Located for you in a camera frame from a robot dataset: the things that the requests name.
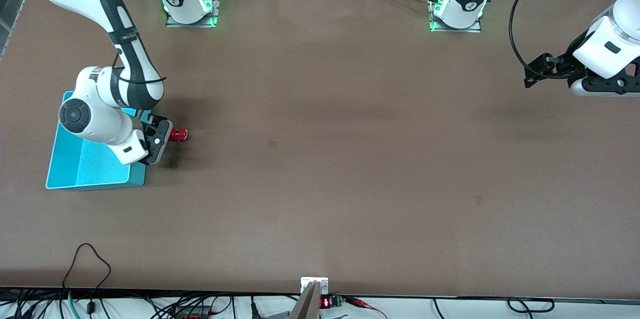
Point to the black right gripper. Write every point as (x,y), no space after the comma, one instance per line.
(150,126)

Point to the red digit display module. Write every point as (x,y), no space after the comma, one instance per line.
(325,303)

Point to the black orange power strip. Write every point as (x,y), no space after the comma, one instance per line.
(192,312)

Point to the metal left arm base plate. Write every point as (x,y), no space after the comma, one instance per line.
(475,28)

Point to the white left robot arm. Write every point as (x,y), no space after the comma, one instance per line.
(605,49)

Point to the aluminium camera mount bar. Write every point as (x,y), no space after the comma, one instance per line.
(307,306)

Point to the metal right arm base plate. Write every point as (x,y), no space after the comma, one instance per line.
(216,4)

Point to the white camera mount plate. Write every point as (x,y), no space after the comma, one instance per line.
(306,281)

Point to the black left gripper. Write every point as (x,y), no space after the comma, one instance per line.
(566,64)

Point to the blue plastic box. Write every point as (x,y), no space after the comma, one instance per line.
(100,169)

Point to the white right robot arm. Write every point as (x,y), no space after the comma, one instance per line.
(95,114)

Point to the red clip lead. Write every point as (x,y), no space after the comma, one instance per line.
(361,303)

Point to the red beetle toy car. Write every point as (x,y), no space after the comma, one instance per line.
(178,134)

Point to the green terminal block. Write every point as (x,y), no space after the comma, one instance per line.
(337,301)

